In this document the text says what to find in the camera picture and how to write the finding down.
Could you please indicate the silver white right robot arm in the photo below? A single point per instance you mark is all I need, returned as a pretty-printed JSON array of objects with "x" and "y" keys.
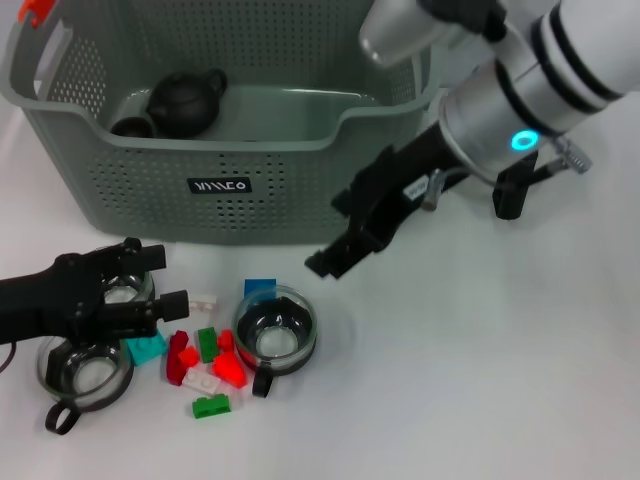
[{"x": 525, "y": 90}]

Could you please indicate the glass teacup black sleeve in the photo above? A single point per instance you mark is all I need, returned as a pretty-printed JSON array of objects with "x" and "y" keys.
[
  {"x": 120, "y": 295},
  {"x": 275, "y": 367},
  {"x": 100, "y": 400}
]

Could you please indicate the dark clay teapot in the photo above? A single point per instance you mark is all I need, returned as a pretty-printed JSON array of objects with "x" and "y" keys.
[{"x": 185, "y": 105}]

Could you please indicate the large red slope toy brick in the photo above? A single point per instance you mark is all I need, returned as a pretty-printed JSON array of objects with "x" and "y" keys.
[{"x": 230, "y": 370}]

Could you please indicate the white narrow toy brick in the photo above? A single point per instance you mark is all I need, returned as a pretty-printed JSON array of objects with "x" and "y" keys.
[{"x": 205, "y": 304}]

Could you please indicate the blue square toy brick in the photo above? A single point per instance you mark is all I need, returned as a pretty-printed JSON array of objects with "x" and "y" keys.
[{"x": 260, "y": 286}]

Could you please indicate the grey perforated plastic storage basket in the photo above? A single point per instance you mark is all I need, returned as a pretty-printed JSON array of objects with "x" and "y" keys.
[{"x": 150, "y": 200}]

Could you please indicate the teal toy brick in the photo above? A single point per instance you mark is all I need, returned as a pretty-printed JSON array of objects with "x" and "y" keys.
[{"x": 147, "y": 347}]

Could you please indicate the green toy brick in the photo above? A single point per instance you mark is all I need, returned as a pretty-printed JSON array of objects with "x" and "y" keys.
[
  {"x": 212, "y": 406},
  {"x": 207, "y": 345}
]

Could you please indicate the white flat toy plate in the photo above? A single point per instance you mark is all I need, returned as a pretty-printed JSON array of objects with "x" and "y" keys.
[{"x": 202, "y": 382}]

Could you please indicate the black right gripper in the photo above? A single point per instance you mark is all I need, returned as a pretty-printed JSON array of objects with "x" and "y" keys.
[{"x": 410, "y": 180}]

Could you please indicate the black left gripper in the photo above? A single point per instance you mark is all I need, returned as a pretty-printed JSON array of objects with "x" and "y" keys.
[{"x": 45, "y": 300}]

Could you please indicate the dark red curved toy brick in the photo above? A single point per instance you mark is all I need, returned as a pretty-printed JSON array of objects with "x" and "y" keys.
[{"x": 175, "y": 360}]

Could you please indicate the dark clay small teacup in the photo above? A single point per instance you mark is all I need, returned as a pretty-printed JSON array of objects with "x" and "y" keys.
[{"x": 131, "y": 127}]

